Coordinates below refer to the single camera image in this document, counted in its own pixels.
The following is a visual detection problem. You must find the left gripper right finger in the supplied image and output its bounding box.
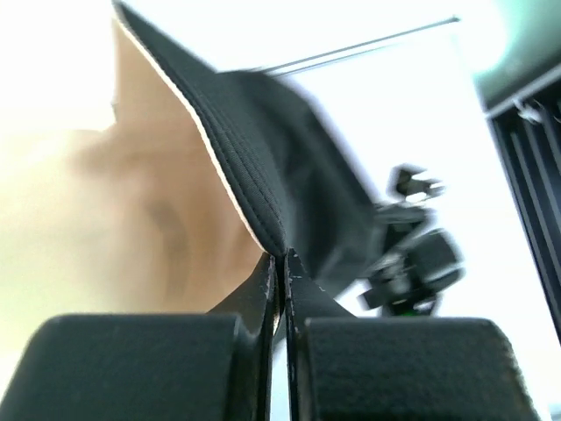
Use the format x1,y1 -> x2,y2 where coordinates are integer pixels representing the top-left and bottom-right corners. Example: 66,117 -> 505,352
282,252 -> 538,420

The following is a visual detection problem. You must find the aluminium mounting rail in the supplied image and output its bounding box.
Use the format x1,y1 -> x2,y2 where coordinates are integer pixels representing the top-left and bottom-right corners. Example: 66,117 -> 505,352
483,65 -> 560,337

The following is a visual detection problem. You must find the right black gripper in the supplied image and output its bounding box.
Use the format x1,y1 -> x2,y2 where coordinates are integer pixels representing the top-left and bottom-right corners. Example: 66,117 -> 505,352
360,164 -> 465,316

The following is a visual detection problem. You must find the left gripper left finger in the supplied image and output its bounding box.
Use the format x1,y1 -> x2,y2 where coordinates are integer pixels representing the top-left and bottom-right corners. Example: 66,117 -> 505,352
1,255 -> 276,420

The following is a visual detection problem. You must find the black and beige hat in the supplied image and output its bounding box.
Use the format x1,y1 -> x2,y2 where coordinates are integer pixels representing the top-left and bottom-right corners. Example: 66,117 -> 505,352
1,1 -> 383,318

